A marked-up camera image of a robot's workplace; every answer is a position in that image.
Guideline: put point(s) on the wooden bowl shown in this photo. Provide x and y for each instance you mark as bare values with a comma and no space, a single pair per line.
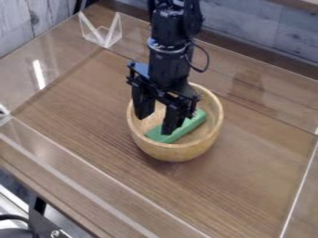
195,143

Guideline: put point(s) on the clear acrylic tray wall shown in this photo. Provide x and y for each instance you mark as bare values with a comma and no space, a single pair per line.
106,207

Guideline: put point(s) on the clear acrylic corner bracket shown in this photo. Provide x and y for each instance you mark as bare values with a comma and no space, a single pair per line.
100,35

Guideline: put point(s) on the black metal table frame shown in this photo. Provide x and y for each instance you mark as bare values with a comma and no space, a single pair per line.
44,227

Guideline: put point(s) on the green rectangular stick block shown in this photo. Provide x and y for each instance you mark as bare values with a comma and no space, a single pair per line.
189,126

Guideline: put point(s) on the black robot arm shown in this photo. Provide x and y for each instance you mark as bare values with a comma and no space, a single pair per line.
175,21

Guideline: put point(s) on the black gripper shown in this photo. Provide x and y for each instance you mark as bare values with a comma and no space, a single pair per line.
161,81

